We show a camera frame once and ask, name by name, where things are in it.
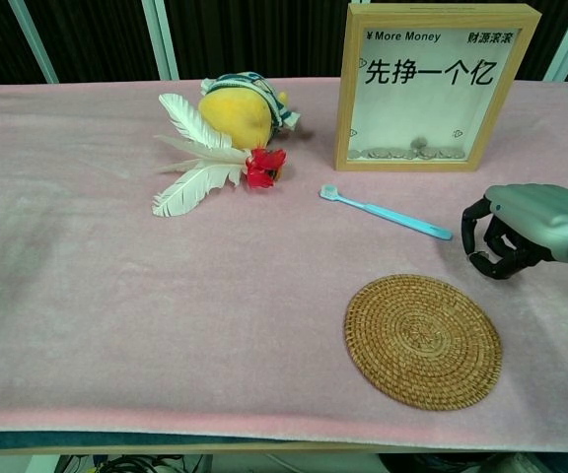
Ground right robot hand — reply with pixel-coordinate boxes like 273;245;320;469
461;183;568;281

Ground light blue toothbrush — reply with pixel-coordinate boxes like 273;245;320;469
319;184;454;241

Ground round woven rattan coaster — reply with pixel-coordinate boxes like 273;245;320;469
343;274;504;411

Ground yellow plush toy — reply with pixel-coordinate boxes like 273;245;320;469
199;71;302;151

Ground white feather shuttlecock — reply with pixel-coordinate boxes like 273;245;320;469
151;92;289;218

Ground pink tablecloth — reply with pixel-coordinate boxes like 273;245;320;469
0;77;568;452

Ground teal under cloth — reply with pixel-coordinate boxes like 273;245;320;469
0;431;275;452

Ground wooden frame money box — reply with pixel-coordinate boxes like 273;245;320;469
332;3;543;173

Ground black floor cables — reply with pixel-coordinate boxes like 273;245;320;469
56;453;211;473

